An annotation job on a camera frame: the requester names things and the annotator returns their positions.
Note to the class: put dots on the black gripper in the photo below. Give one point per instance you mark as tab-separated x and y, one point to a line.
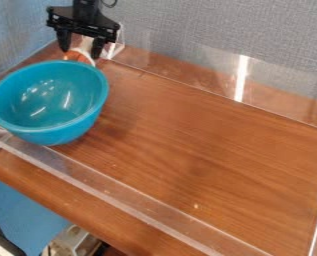
83	19

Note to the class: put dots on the clear acrylic barrier wall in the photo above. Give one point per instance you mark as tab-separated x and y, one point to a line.
198	166

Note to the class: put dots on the white and brown toy mushroom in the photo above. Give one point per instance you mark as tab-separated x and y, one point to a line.
81	53

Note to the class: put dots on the blue plastic bowl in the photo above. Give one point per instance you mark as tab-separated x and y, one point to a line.
51	101

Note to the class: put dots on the white power strip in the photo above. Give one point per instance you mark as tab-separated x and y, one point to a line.
73	242

